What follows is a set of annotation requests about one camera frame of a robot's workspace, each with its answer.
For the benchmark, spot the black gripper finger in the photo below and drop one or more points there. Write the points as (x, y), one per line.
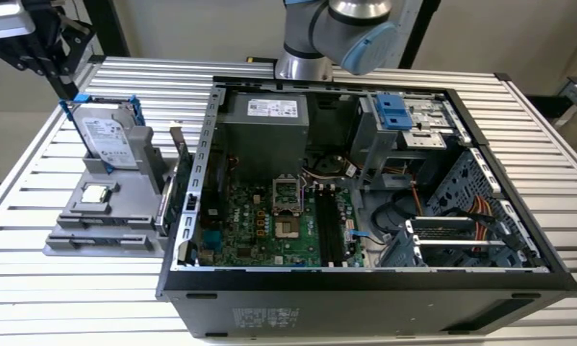
(31, 63)
(79, 43)

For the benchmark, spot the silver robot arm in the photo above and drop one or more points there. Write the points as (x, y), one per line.
(347, 32)

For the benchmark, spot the black RAM slot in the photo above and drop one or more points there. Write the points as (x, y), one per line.
(339, 230)
(325, 230)

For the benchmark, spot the hard disk in blue carrier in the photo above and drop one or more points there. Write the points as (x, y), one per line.
(103, 133)

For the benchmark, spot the yellow tipped black bar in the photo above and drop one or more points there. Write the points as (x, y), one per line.
(251, 59)

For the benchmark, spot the silver CPU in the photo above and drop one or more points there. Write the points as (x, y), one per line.
(95, 194)

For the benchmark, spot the green graphics card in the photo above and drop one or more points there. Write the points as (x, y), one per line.
(183, 169)

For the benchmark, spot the grey parts rack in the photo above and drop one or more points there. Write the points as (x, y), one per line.
(125, 202)

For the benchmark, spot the black case fan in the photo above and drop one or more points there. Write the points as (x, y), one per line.
(219, 176)

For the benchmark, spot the grey power supply unit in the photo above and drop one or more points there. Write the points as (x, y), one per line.
(264, 144)

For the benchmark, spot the black plastic case latch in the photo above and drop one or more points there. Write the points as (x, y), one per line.
(191, 202)

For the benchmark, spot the blue expansion slot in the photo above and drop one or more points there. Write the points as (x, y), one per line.
(211, 240)

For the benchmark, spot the green motherboard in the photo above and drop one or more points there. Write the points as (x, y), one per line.
(249, 223)

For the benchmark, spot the round black speaker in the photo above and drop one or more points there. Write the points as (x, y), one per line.
(332, 164)

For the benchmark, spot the CPU socket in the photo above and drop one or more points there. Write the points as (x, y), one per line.
(287, 229)

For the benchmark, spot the blue plastic drive latch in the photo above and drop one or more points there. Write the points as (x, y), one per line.
(392, 111)

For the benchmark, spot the black PC case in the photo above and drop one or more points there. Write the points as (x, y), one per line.
(365, 310)

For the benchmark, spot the grey metal disk bay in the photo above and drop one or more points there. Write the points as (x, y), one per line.
(461, 243)

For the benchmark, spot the black vertical post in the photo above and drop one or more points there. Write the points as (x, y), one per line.
(420, 32)
(112, 36)

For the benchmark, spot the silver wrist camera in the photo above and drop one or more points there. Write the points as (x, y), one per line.
(4, 18)

